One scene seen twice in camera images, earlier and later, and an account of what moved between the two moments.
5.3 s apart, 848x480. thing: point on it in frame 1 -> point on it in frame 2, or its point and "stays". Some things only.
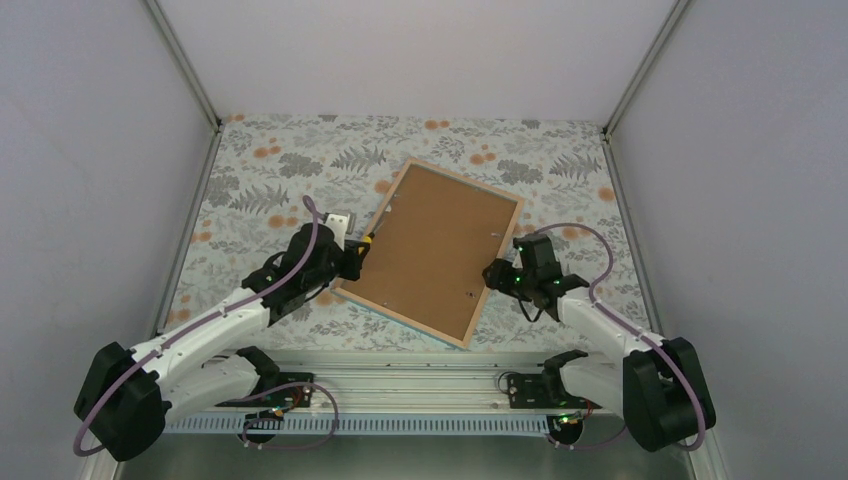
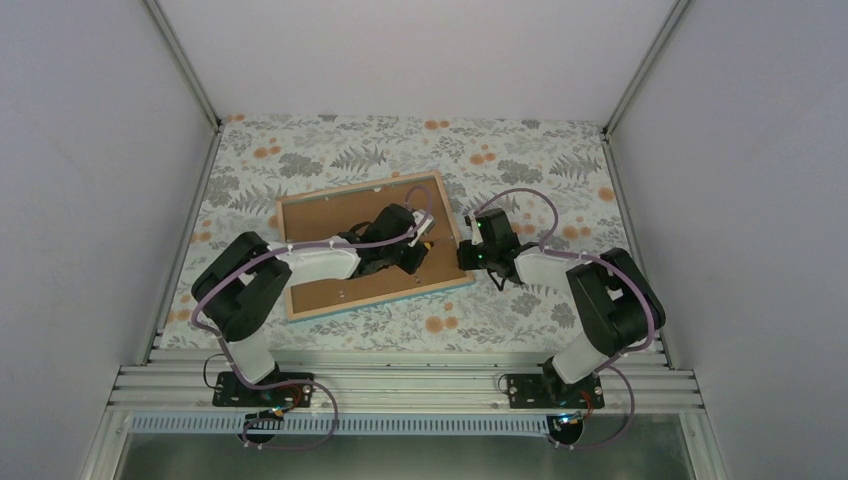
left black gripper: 351,271 -> 409,266
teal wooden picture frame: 381,210 -> 339,213
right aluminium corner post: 644,67 stays
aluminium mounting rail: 385,389 stays
